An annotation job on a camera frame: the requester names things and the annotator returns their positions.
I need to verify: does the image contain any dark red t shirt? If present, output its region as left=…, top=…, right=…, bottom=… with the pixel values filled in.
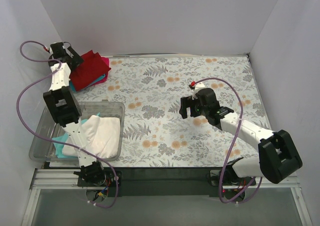
left=70, top=50, right=102, bottom=77

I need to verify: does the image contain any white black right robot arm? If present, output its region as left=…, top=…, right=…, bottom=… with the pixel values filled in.
left=179, top=88, right=303, bottom=184

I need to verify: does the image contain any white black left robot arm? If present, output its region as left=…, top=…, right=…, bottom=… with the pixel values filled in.
left=43, top=42, right=107, bottom=186

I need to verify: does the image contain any folded pink t shirt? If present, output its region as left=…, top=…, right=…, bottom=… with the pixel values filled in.
left=90, top=57, right=111, bottom=86

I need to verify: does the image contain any folded teal t shirt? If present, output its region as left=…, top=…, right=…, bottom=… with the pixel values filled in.
left=69, top=74, right=107, bottom=92

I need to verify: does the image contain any floral patterned table mat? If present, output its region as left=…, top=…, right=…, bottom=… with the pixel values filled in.
left=75, top=56, right=270, bottom=167

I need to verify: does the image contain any white t shirt in bin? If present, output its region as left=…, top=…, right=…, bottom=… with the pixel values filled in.
left=62, top=115, right=121, bottom=159

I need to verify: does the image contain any light teal t shirt in bin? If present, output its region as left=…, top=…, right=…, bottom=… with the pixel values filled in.
left=54, top=112, right=103, bottom=158

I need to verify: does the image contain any clear plastic bin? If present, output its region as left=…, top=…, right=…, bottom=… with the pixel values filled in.
left=29, top=100, right=125, bottom=163

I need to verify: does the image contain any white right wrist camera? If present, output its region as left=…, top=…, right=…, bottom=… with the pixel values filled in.
left=189, top=82, right=206, bottom=100

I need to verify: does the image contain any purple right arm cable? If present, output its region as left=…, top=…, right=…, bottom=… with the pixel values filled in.
left=193, top=77, right=263, bottom=204

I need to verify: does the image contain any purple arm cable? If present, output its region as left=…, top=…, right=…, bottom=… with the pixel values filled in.
left=193, top=77, right=263, bottom=204
left=16, top=41, right=119, bottom=209

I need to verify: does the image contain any aluminium frame rail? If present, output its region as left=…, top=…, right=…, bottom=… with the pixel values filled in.
left=21, top=168, right=86, bottom=226

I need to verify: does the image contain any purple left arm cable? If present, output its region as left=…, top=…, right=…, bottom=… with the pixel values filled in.
left=16, top=41, right=119, bottom=209

